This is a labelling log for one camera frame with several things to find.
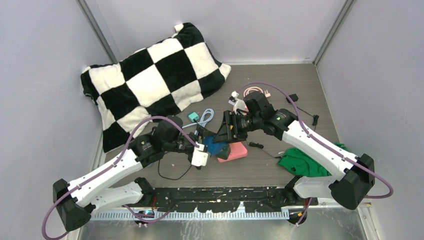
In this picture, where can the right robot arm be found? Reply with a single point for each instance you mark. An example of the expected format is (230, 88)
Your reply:
(350, 179)

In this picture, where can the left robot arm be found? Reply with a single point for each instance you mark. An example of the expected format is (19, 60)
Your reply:
(76, 201)

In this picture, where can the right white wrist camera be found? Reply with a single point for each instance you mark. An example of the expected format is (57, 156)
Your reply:
(236, 102)

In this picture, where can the pink triangular power strip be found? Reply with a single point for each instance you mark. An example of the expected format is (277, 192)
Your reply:
(236, 151)

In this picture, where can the black white checkered pillow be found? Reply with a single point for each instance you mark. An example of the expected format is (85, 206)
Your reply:
(160, 80)

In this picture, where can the pink round power strip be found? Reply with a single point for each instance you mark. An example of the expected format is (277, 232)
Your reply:
(253, 91)

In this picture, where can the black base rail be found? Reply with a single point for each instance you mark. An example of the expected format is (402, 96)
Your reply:
(263, 199)

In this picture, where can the teal usb charger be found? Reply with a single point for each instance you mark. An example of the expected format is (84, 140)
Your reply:
(193, 116)

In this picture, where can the light blue power strip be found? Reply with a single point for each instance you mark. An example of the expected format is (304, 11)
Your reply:
(204, 119)

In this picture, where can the dark green cube socket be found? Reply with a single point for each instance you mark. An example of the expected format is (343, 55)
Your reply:
(224, 154)

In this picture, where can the green cloth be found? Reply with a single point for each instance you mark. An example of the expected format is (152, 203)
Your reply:
(299, 163)

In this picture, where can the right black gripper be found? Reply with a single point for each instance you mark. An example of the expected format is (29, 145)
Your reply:
(225, 134)

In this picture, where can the blue cube socket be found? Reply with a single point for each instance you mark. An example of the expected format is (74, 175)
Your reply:
(213, 148)

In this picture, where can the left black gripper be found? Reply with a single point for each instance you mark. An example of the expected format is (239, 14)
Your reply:
(202, 132)

